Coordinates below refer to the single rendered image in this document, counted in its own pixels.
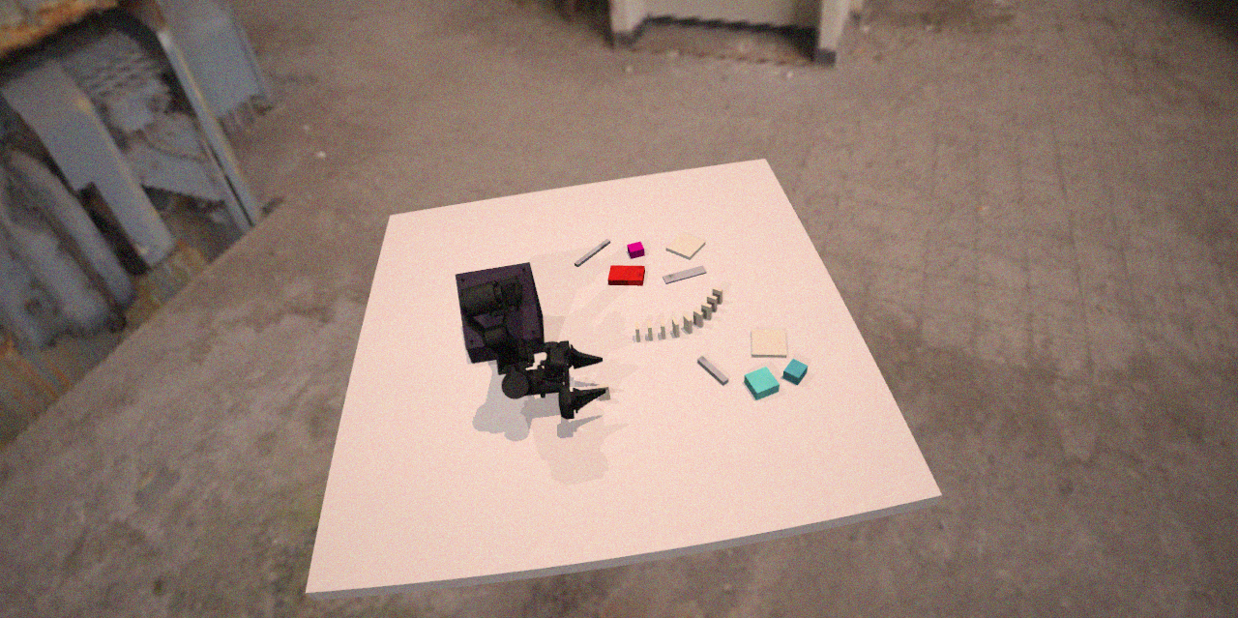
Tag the white flat bar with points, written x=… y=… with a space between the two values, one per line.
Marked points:
x=697 y=271

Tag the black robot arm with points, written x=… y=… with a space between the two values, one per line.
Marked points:
x=513 y=355

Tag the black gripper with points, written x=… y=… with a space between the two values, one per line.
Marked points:
x=568 y=401

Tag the small teal block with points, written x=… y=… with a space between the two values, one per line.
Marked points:
x=795 y=372

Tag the teal rectangular block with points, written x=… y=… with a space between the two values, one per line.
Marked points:
x=761 y=383

